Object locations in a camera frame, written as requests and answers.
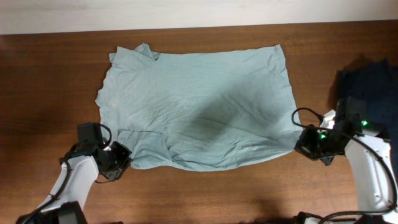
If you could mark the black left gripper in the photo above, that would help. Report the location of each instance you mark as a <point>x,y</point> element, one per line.
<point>121,154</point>

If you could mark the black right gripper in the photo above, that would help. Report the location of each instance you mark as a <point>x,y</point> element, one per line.
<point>303,145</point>

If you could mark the light teal t-shirt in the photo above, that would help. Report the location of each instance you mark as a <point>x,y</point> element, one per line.
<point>199,112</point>

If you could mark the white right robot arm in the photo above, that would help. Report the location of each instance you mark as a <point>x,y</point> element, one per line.
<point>369,156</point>

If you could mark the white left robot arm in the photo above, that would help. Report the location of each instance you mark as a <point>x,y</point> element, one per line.
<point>81,166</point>

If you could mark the dark blue folded garment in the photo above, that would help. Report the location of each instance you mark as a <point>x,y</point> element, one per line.
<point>376,84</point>

